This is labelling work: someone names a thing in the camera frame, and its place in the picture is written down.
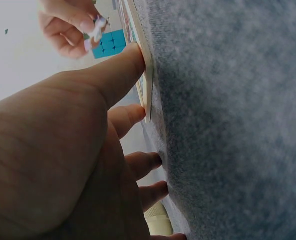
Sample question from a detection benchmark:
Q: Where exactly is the person's left hand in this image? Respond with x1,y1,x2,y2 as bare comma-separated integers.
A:
0,41,187,240

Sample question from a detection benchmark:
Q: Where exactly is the person's right hand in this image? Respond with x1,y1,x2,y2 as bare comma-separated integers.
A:
37,0,106,60

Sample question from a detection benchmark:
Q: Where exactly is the wooden jigsaw puzzle board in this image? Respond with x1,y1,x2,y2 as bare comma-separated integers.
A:
117,0,155,124

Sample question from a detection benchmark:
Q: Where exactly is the beige woven object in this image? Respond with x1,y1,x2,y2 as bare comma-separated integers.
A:
143,201,174,236

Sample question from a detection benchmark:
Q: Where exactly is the blue puzzle cube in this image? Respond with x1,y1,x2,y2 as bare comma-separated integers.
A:
91,29,127,59

